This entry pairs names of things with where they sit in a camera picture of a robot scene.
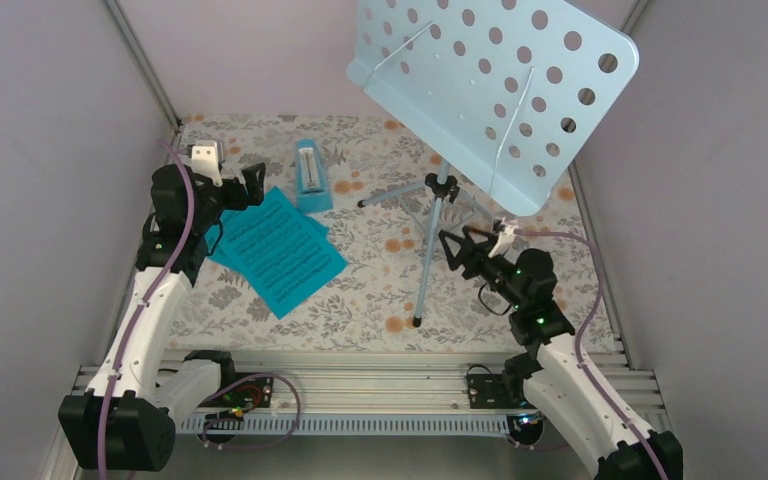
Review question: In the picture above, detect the light blue music stand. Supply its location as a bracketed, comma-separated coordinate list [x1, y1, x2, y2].
[346, 0, 642, 329]

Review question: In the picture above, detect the right aluminium frame post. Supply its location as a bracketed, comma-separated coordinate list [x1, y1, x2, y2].
[570, 1, 651, 370]

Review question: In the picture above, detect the floral patterned table mat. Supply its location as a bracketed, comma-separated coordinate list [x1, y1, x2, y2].
[122, 113, 617, 354]

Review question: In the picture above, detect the aluminium mounting rail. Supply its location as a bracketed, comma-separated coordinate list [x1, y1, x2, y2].
[65, 360, 667, 417]

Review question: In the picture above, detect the blue metronome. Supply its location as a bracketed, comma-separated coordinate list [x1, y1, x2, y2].
[296, 138, 333, 214]

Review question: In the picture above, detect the blue sheet music paper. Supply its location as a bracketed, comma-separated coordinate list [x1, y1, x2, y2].
[214, 186, 350, 321]
[208, 207, 328, 272]

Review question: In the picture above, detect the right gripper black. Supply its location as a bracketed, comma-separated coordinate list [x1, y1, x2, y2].
[437, 227, 524, 310]

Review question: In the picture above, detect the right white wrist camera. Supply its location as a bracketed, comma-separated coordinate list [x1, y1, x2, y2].
[488, 219, 518, 258]

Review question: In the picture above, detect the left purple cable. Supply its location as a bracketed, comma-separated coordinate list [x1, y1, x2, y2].
[95, 140, 303, 480]

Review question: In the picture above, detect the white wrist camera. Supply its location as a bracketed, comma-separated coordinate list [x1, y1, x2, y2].
[488, 219, 518, 258]
[189, 140, 223, 187]

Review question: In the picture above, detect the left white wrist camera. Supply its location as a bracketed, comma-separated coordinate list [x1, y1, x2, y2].
[189, 140, 223, 187]

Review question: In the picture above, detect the left aluminium frame post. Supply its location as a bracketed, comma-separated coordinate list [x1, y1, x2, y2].
[100, 0, 181, 132]

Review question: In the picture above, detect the aluminium frame post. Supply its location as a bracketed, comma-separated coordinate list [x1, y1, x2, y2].
[570, 1, 651, 370]
[100, 0, 181, 132]

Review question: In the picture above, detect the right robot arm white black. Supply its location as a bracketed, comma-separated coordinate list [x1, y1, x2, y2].
[439, 224, 684, 479]

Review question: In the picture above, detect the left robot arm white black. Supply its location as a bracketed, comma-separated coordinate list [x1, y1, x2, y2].
[58, 163, 266, 472]

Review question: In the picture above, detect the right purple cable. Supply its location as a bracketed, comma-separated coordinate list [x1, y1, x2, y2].
[507, 228, 670, 480]

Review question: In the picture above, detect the purple cable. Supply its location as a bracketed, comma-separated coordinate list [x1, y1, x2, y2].
[95, 140, 303, 480]
[507, 228, 670, 480]

